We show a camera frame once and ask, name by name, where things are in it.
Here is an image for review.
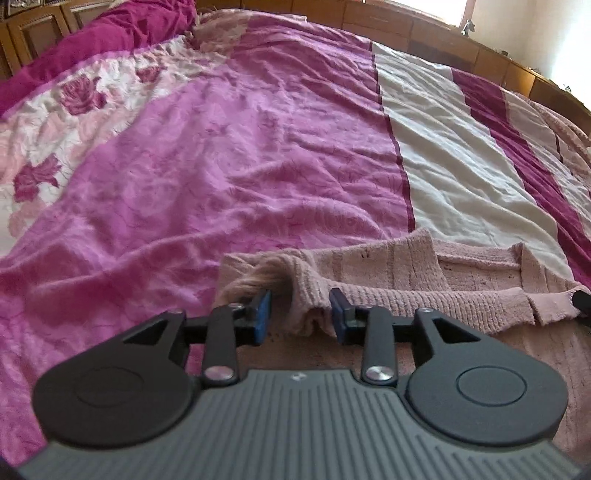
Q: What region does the long wooden cabinet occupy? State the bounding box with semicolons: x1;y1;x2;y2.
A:
196;0;591;118

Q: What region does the pink chenille blanket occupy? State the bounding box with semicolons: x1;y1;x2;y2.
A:
480;90;591;416

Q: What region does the magenta plush pillow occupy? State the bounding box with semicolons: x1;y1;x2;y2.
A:
0;0;198;117

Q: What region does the carved wooden headboard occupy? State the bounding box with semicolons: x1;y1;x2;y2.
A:
0;0;122;80

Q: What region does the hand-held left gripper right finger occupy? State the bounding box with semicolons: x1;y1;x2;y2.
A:
329;287;481;385

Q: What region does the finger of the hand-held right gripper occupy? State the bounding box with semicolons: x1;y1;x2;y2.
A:
572;289;591;330

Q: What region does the pink knitted sweater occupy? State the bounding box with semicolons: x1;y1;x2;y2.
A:
216;229;590;339

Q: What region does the pink purple striped bedspread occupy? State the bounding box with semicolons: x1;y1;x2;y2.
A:
0;8;591;468

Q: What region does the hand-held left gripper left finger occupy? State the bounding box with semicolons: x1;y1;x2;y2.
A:
122;290;273;387

